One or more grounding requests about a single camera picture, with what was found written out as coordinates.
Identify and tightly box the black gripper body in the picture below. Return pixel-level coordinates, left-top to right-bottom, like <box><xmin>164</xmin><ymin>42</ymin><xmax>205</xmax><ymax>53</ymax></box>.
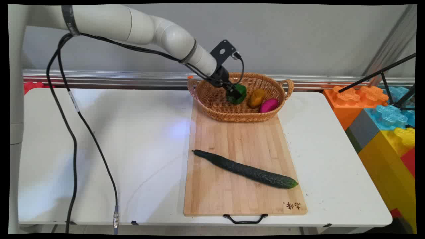
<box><xmin>209</xmin><ymin>66</ymin><xmax>235</xmax><ymax>89</ymax></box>

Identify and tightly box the dark green cucumber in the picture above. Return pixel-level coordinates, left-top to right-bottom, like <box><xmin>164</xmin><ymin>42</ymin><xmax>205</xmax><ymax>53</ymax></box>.
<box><xmin>192</xmin><ymin>149</ymin><xmax>299</xmax><ymax>189</ymax></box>

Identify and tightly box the green bell pepper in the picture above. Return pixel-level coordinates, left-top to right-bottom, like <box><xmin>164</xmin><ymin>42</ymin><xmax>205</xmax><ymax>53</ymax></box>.
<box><xmin>226</xmin><ymin>84</ymin><xmax>247</xmax><ymax>105</ymax></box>

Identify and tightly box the yellow-orange potato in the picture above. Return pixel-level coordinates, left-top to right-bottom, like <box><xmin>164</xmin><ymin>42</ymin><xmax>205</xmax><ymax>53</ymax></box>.
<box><xmin>247</xmin><ymin>88</ymin><xmax>266</xmax><ymax>109</ymax></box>

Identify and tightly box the woven wicker basket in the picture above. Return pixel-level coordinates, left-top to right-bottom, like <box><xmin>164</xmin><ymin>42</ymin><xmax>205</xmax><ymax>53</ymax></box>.
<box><xmin>187</xmin><ymin>73</ymin><xmax>295</xmax><ymax>123</ymax></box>

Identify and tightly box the purple sweet potato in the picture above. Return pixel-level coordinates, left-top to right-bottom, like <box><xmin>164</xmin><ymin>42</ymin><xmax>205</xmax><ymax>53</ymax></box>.
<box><xmin>259</xmin><ymin>98</ymin><xmax>279</xmax><ymax>113</ymax></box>

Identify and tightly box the wooden cutting board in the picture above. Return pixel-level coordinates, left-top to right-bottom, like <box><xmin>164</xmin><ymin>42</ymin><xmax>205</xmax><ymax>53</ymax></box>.
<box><xmin>183</xmin><ymin>98</ymin><xmax>308</xmax><ymax>217</ymax></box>

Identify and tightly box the orange toy block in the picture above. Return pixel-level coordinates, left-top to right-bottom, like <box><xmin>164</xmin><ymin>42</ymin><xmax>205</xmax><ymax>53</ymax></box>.
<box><xmin>323</xmin><ymin>85</ymin><xmax>389</xmax><ymax>130</ymax></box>

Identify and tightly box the grey toy block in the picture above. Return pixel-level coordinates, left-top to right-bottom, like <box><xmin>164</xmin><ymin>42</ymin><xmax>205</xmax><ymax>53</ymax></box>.
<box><xmin>345</xmin><ymin>109</ymin><xmax>381</xmax><ymax>154</ymax></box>

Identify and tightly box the blue toy block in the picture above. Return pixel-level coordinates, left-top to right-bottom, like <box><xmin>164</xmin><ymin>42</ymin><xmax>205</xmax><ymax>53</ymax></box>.
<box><xmin>365</xmin><ymin>86</ymin><xmax>416</xmax><ymax>131</ymax></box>

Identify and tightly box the black tripod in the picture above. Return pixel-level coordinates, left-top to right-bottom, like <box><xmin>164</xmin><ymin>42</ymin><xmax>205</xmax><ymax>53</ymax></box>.
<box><xmin>338</xmin><ymin>52</ymin><xmax>417</xmax><ymax>111</ymax></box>

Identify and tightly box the yellow toy block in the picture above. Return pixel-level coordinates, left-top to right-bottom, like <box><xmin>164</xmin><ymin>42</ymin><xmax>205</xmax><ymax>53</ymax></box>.
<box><xmin>358</xmin><ymin>127</ymin><xmax>417</xmax><ymax>233</ymax></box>

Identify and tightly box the red toy block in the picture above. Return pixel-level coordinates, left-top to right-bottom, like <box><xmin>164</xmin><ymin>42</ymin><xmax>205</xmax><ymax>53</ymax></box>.
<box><xmin>400</xmin><ymin>147</ymin><xmax>416</xmax><ymax>178</ymax></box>

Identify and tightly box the red object behind table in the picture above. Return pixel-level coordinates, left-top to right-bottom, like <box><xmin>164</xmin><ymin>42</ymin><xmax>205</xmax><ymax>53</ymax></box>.
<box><xmin>24</xmin><ymin>82</ymin><xmax>55</xmax><ymax>95</ymax></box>

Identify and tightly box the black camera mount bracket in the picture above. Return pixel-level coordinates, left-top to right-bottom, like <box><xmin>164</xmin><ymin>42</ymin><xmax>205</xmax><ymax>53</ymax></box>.
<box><xmin>210</xmin><ymin>40</ymin><xmax>237</xmax><ymax>67</ymax></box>

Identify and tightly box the aluminium rail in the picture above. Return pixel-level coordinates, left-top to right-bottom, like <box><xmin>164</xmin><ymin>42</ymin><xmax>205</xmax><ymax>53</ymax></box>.
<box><xmin>22</xmin><ymin>69</ymin><xmax>415</xmax><ymax>91</ymax></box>

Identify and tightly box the black metal board handle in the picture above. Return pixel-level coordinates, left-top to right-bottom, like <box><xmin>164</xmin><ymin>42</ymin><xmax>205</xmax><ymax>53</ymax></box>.
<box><xmin>223</xmin><ymin>214</ymin><xmax>268</xmax><ymax>225</ymax></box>

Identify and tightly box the thin black labelled cable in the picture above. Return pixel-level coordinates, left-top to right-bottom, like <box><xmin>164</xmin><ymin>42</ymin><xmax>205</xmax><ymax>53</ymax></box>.
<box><xmin>57</xmin><ymin>32</ymin><xmax>245</xmax><ymax>235</ymax></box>

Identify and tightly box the slanted aluminium frame post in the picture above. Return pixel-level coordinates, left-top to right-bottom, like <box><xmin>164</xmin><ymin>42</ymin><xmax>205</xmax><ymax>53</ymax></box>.
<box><xmin>361</xmin><ymin>5</ymin><xmax>417</xmax><ymax>87</ymax></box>

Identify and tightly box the thick black cable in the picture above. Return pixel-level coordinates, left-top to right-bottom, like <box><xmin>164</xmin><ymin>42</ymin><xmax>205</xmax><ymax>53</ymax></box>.
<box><xmin>46</xmin><ymin>33</ymin><xmax>78</xmax><ymax>234</ymax></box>

